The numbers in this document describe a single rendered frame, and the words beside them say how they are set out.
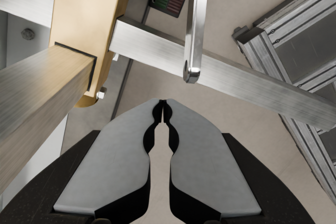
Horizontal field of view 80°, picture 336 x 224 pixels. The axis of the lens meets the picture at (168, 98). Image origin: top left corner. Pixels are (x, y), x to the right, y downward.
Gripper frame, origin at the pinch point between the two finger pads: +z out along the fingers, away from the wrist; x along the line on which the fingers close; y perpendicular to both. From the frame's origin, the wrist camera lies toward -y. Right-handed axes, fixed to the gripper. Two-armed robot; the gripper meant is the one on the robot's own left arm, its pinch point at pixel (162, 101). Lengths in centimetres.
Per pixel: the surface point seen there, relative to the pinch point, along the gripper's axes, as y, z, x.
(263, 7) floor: -1, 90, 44
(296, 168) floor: 100, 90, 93
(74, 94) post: 1.1, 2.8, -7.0
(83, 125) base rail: 16.6, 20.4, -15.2
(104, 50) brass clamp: -1.4, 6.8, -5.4
